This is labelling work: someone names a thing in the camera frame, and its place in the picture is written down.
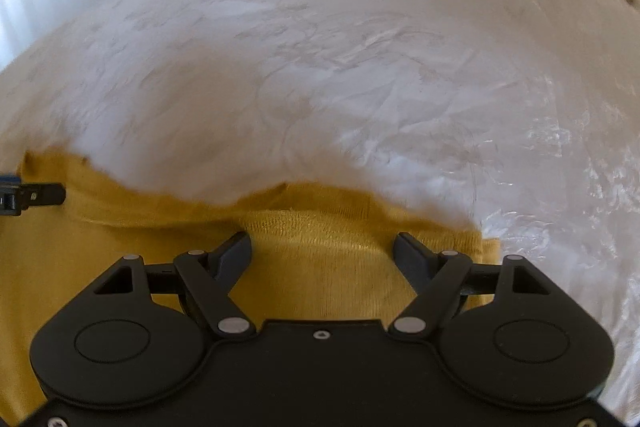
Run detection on yellow knit sweater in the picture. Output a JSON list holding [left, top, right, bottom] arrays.
[[0, 149, 502, 427]]

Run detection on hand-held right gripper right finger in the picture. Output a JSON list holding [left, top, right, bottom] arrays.
[[389, 231, 553, 338]]

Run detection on white bedspread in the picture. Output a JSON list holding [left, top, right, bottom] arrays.
[[0, 0, 640, 425]]

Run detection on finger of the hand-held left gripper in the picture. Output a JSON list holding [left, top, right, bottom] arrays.
[[0, 183, 67, 218]]

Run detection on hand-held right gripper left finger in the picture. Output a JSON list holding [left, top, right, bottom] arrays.
[[92, 231, 256, 339]]

